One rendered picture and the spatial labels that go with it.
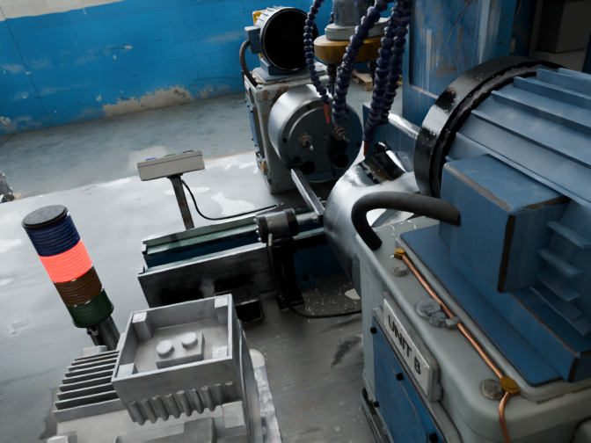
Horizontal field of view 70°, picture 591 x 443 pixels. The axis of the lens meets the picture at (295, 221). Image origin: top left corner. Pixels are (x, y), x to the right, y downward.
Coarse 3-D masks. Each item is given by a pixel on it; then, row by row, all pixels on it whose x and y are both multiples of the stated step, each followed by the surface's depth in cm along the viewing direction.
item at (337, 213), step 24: (360, 168) 74; (384, 168) 71; (408, 168) 69; (336, 192) 75; (360, 192) 69; (336, 216) 73; (384, 216) 63; (408, 216) 60; (336, 240) 73; (360, 288) 68
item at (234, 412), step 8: (240, 320) 55; (240, 328) 54; (88, 352) 53; (96, 352) 53; (240, 400) 44; (224, 408) 43; (232, 408) 43; (240, 408) 43; (224, 416) 43; (232, 416) 43; (240, 416) 43; (224, 424) 43; (232, 424) 43; (240, 424) 43; (72, 432) 44; (48, 440) 42; (56, 440) 42; (64, 440) 42; (72, 440) 43
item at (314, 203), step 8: (296, 168) 108; (296, 176) 104; (296, 184) 104; (304, 184) 99; (304, 192) 96; (312, 192) 95; (312, 200) 92; (320, 200) 93; (312, 208) 91; (320, 208) 88; (320, 216) 87; (320, 224) 88
